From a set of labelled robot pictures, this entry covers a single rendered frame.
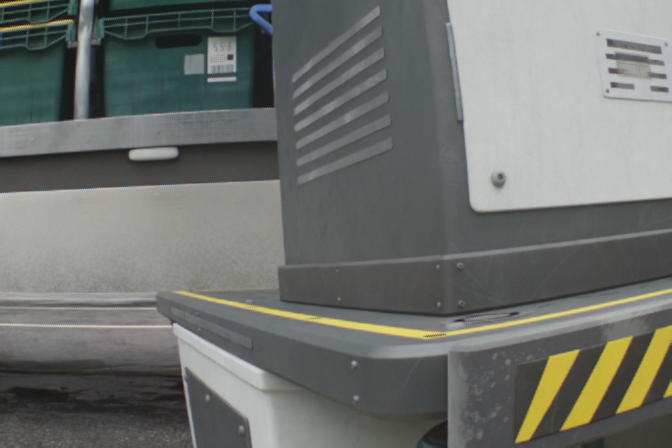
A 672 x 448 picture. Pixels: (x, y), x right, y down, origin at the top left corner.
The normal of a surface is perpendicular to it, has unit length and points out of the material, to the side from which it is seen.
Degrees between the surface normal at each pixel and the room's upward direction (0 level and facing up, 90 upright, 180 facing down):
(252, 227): 90
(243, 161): 90
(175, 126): 90
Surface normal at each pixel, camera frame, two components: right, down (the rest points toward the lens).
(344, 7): -0.96, 0.04
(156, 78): 0.25, -0.05
